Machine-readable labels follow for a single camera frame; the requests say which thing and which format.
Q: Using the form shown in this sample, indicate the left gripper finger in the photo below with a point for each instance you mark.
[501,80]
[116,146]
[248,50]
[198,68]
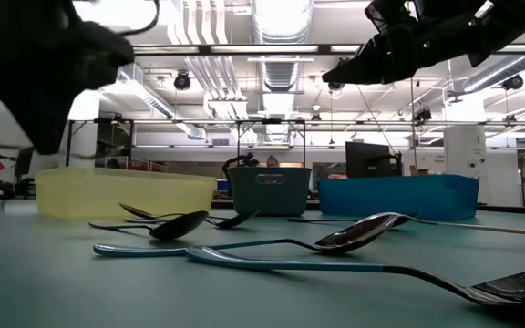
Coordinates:
[53,132]

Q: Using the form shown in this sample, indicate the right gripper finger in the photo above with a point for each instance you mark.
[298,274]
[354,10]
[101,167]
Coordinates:
[367,52]
[367,73]

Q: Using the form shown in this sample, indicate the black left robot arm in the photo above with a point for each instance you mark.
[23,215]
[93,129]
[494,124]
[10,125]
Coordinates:
[25,18]

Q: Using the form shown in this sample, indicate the black background robot arm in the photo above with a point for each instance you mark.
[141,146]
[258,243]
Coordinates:
[239,160]

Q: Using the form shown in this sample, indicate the black ceiling spotlight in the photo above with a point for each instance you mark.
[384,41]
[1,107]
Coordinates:
[182,82]
[335,86]
[513,82]

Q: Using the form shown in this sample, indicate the black overhead crossbar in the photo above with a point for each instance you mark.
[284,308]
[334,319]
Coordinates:
[324,49]

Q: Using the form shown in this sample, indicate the black monitor on stand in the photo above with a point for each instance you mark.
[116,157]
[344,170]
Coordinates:
[23,168]

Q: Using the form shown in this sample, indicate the yellow translucent plastic bin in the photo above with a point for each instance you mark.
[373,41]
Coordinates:
[107,191]

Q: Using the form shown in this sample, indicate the blue plastic bin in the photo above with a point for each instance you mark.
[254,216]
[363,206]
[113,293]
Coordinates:
[404,196]

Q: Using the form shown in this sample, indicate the person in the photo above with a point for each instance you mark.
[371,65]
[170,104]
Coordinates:
[272,160]

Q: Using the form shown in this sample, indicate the white ceiling pipes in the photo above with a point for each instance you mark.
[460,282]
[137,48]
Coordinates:
[208,68]

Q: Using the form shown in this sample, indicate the grey plastic bin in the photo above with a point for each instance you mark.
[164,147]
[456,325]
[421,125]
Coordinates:
[253,196]

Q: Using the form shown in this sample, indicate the teal table mat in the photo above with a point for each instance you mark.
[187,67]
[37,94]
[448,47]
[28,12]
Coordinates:
[107,296]

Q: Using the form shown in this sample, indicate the black ceiling camera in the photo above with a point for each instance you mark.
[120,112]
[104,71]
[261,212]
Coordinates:
[422,115]

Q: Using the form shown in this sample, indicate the grey ceiling duct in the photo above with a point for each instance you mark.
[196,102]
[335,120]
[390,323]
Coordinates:
[495,73]

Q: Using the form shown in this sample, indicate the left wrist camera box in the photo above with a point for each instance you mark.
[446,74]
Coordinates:
[107,54]

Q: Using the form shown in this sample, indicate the silver ventilation duct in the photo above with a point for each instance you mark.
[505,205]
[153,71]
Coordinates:
[281,68]

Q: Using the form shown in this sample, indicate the white rectangular air duct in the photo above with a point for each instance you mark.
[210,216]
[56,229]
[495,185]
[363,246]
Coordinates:
[153,102]

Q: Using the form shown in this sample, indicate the black metal rack frame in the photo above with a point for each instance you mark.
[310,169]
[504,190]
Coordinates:
[271,121]

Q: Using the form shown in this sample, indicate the black metal table frame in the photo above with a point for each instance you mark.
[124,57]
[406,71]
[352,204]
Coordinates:
[504,209]

